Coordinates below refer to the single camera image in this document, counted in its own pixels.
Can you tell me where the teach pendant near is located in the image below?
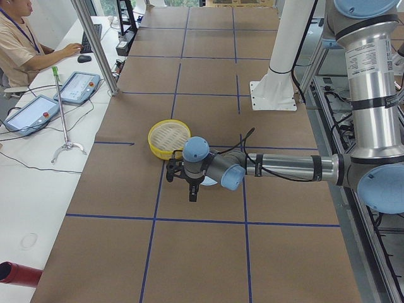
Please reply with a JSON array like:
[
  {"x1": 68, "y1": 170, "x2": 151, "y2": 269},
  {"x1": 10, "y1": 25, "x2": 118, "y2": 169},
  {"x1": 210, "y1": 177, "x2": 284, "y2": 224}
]
[{"x1": 4, "y1": 95, "x2": 59, "y2": 136}]

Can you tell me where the light blue plate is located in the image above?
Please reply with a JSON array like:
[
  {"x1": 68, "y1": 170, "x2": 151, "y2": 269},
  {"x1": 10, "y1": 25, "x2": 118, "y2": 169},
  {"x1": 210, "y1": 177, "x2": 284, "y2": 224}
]
[{"x1": 201, "y1": 176, "x2": 217, "y2": 186}]

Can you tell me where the teach pendant far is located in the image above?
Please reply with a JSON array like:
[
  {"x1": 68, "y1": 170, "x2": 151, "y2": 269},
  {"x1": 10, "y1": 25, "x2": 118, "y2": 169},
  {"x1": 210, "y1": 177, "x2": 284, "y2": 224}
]
[{"x1": 59, "y1": 71, "x2": 101, "y2": 105}]

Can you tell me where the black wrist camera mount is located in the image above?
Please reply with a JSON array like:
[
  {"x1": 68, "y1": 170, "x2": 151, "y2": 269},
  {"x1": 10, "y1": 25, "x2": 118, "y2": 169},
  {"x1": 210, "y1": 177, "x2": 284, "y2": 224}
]
[{"x1": 165, "y1": 158, "x2": 186, "y2": 182}]

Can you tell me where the black keyboard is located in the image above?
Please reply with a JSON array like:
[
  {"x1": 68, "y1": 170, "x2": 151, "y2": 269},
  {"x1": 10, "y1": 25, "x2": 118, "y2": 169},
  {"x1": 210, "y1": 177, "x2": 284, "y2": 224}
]
[{"x1": 80, "y1": 23, "x2": 103, "y2": 54}]

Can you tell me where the seated person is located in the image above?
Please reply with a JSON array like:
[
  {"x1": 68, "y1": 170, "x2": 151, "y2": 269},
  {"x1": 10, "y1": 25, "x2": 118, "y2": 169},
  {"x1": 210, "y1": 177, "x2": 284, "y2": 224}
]
[{"x1": 1, "y1": 1, "x2": 82, "y2": 88}]

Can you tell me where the black camera cable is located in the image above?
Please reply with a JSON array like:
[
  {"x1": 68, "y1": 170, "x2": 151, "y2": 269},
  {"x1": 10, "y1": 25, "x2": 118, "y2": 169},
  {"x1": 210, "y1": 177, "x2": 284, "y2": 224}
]
[{"x1": 205, "y1": 127, "x2": 316, "y2": 182}]

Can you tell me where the metal reacher grabber tool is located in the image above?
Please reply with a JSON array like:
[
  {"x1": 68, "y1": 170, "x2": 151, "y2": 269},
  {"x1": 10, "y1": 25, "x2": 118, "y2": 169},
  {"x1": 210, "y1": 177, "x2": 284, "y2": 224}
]
[{"x1": 51, "y1": 66, "x2": 87, "y2": 164}]

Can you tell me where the red cylinder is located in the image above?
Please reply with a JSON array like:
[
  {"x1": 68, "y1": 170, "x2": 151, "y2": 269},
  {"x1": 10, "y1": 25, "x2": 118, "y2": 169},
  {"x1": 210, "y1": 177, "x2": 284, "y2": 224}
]
[{"x1": 1, "y1": 261, "x2": 42, "y2": 287}]

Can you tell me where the black computer mouse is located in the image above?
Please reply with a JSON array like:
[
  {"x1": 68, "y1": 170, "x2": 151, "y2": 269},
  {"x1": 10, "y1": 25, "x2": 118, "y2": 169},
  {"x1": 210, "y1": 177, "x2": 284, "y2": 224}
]
[{"x1": 77, "y1": 54, "x2": 92, "y2": 64}]

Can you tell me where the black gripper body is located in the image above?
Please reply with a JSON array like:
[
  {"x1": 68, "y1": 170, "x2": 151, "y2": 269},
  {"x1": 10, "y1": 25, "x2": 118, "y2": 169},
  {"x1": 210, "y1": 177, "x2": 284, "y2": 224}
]
[{"x1": 186, "y1": 177, "x2": 203, "y2": 187}]

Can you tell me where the white column pedestal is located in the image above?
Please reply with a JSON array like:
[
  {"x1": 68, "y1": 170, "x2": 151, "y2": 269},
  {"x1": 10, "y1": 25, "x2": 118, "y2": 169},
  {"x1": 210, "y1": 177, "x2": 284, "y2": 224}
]
[{"x1": 250, "y1": 0, "x2": 316, "y2": 111}]

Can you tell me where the teach pendant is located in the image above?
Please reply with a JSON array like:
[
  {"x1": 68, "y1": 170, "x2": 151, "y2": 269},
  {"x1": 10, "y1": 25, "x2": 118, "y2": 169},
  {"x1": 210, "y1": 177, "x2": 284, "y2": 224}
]
[
  {"x1": 4, "y1": 95, "x2": 59, "y2": 136},
  {"x1": 59, "y1": 71, "x2": 101, "y2": 105}
]

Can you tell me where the aluminium frame post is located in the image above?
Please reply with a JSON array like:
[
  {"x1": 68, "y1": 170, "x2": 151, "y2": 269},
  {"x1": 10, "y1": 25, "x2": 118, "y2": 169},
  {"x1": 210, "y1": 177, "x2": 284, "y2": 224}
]
[{"x1": 71, "y1": 0, "x2": 119, "y2": 96}]

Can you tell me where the yellow steamer basket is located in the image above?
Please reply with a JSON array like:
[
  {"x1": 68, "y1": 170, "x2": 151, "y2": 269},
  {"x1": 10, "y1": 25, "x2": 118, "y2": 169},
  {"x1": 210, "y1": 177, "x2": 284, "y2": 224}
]
[{"x1": 148, "y1": 119, "x2": 191, "y2": 160}]

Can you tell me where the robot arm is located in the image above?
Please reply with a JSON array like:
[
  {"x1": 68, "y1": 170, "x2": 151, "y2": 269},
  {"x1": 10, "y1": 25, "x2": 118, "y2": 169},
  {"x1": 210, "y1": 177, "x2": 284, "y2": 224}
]
[{"x1": 178, "y1": 1, "x2": 403, "y2": 214}]

